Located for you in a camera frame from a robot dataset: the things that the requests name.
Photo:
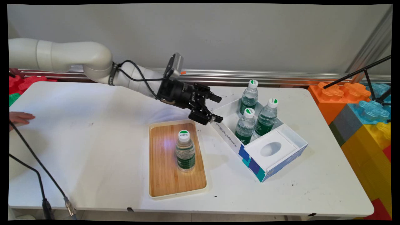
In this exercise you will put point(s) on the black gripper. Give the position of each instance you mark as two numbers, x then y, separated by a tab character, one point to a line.
179	92

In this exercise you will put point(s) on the water bottle green label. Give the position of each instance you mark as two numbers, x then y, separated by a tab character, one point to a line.
249	97
185	156
265	120
245	128

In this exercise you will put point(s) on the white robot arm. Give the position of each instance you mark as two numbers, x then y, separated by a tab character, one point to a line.
72	56

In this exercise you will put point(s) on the person's hand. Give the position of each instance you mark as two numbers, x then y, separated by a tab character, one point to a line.
18	118

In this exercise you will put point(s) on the white blue cardboard box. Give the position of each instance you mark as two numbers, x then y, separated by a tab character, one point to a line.
272	150

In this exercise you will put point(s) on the wooden tray cream rim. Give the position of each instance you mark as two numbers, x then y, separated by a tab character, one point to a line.
162	175

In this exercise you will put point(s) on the orange giant building block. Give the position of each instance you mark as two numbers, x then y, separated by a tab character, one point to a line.
328	100

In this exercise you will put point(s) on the grey giant building block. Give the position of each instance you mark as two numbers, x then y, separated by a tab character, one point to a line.
345	125

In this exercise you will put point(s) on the black tripod stand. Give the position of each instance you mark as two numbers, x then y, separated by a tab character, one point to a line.
368	79

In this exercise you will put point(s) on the blue giant building block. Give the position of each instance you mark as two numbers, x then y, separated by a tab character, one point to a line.
372	111

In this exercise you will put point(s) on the yellow giant building block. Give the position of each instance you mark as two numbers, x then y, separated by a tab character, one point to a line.
372	159

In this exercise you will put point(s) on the red foam block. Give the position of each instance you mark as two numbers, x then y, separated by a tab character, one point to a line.
22	84

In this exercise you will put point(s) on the green foam block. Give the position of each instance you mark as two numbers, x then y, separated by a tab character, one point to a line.
13	99

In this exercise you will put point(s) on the red giant building block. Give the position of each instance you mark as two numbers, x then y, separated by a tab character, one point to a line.
379	211

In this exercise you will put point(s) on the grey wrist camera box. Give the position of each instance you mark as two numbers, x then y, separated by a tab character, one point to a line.
175	65

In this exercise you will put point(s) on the aluminium wall rail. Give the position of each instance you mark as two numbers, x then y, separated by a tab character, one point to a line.
250	77

